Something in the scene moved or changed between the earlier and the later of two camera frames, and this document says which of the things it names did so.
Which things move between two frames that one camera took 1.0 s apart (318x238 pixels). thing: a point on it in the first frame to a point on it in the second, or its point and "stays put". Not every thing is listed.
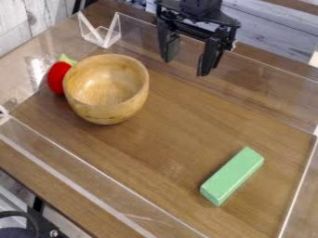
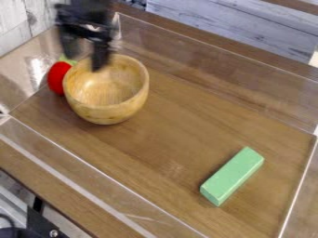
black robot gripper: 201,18 to 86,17
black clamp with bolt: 44,228 stays put
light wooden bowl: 106,87 stays put
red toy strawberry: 56,73 stays put
